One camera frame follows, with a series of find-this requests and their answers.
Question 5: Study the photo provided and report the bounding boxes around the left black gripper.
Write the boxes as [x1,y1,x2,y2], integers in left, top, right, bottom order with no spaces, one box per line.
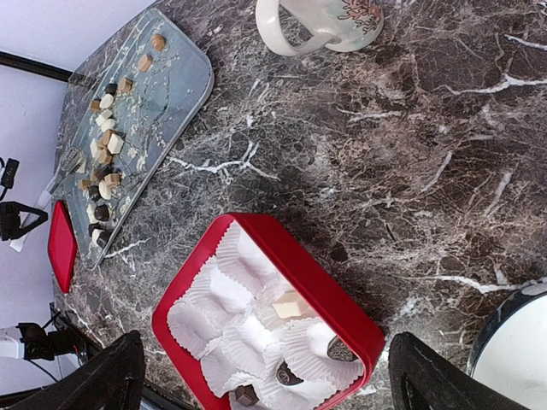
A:
[1,202,48,242]

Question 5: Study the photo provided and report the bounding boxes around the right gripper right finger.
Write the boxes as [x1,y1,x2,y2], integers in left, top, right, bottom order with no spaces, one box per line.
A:
[386,331,497,410]

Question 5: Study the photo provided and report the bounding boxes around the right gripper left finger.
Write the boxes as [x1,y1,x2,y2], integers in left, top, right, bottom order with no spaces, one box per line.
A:
[10,331,145,409]

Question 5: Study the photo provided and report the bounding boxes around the dark heart chocolate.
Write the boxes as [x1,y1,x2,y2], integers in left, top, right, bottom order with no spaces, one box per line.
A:
[326,336,358,363]

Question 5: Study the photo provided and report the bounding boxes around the dark square chocolate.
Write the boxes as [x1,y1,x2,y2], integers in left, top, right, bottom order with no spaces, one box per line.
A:
[235,384,259,407]

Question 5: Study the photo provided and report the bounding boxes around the dark chocolate piece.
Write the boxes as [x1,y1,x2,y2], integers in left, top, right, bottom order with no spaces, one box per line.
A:
[276,362,303,386]

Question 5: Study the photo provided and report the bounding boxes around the white square chocolate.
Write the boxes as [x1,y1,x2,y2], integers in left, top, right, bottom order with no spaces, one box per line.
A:
[272,291,308,319]

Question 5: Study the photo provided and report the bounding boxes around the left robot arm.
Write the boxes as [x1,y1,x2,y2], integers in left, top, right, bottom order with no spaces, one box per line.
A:
[1,202,49,360]

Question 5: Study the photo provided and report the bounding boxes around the white swirl chocolate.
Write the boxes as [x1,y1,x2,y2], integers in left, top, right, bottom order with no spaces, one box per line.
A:
[98,180,113,201]

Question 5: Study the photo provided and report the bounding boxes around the caramel square chocolate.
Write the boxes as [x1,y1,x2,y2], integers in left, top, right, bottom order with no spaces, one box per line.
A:
[138,54,153,72]

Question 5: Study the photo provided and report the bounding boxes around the caramel chocolate piece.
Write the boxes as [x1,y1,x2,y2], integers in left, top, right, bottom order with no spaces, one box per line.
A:
[151,34,167,51]

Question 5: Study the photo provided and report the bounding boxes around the red tin lid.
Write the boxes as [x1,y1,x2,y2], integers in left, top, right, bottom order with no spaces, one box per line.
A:
[47,200,78,294]

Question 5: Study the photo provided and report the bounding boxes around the white black bowl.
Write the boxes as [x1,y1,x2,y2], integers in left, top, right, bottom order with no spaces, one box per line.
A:
[468,284,546,409]

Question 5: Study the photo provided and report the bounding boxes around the red tin box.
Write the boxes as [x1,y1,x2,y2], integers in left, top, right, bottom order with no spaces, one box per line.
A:
[152,213,385,409]

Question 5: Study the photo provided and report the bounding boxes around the white paper cup liners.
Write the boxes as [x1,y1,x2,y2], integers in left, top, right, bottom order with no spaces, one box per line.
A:
[167,221,365,409]

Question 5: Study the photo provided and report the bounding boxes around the glass floral serving tray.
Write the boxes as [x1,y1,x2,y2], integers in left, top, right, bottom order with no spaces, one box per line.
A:
[50,8,215,271]

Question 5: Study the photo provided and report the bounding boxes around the cream ceramic mug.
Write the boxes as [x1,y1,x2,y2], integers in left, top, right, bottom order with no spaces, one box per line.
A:
[255,0,385,56]

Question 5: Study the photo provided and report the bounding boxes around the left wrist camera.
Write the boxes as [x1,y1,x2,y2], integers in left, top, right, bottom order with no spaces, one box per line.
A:
[0,158,20,200]

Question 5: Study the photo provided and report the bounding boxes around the left black frame post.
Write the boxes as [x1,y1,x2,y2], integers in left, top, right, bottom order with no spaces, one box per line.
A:
[0,51,73,82]

